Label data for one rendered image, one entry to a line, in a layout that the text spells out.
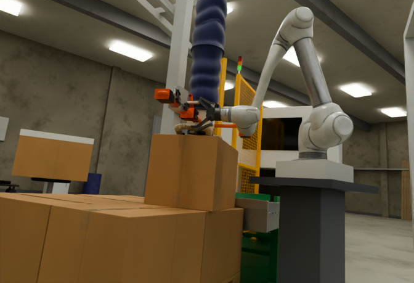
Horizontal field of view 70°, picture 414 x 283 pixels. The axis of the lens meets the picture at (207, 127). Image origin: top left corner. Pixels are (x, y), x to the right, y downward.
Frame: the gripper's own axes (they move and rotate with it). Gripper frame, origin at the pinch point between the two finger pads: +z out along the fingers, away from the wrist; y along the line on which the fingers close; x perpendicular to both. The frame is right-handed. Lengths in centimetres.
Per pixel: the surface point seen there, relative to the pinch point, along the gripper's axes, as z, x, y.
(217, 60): -8.6, 21.8, -43.6
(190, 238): -15, -22, 65
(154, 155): 16.4, -4.5, 26.4
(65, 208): 24, -61, 54
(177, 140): 3.4, -4.8, 16.9
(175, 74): 73, 144, -83
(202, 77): -1.3, 15.7, -28.9
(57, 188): 566, 554, 81
